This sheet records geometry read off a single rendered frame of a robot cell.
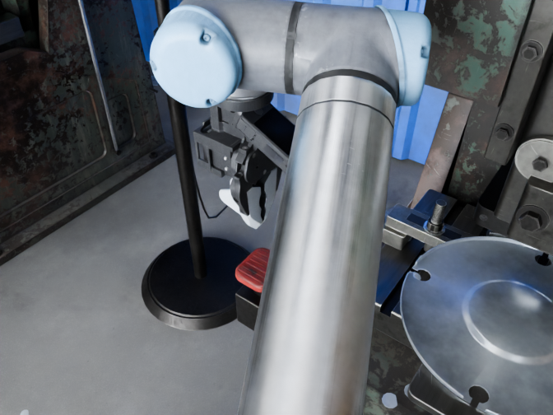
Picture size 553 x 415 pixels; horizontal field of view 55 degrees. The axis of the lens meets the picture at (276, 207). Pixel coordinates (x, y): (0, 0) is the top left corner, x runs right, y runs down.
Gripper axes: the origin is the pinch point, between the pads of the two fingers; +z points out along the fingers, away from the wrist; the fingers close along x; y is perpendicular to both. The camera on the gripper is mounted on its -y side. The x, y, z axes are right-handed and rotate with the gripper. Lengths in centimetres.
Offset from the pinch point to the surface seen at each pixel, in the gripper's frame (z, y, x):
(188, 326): 84, 44, -20
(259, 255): 8.8, 1.4, -1.3
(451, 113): 4.1, -8.3, -47.9
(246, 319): 19.3, 0.9, 3.1
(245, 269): 8.7, 1.4, 2.1
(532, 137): -16.9, -26.7, -14.1
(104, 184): 82, 116, -48
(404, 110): 60, 32, -132
